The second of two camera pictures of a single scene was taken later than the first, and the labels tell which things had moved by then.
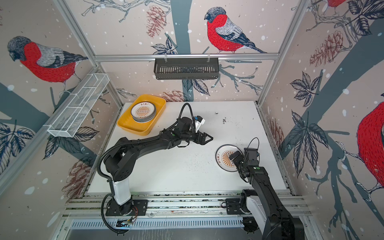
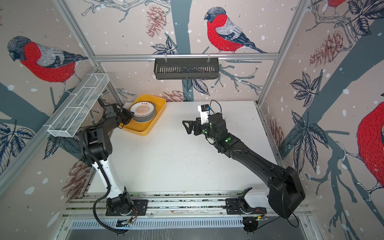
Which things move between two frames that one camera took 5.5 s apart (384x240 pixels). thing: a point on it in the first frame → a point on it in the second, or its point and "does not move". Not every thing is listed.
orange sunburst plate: x=143 y=109 → x=145 y=118
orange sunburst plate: x=222 y=155 → x=143 y=108
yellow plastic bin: x=141 y=116 does not move
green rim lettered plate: x=144 y=120 does not move
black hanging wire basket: x=186 y=68 does not move
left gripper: x=202 y=141 → x=129 y=114
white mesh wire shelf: x=69 y=119 does not move
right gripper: x=237 y=158 → x=194 y=124
